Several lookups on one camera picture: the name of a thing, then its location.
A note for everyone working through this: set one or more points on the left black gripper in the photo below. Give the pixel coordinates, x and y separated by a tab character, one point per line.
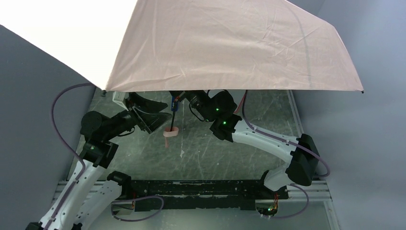
139	115

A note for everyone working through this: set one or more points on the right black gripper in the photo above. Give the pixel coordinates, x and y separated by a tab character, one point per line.
193	98

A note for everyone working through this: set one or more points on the pink folding umbrella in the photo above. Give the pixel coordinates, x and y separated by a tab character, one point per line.
156	45

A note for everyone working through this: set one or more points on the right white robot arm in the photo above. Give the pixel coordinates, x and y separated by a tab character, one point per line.
299	154

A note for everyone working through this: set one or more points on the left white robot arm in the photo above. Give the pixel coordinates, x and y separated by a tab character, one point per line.
73	210

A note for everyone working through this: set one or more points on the blue whiteboard marker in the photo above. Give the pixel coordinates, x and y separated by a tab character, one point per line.
175	103

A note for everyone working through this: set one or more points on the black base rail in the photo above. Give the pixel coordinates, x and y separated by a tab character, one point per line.
241	194

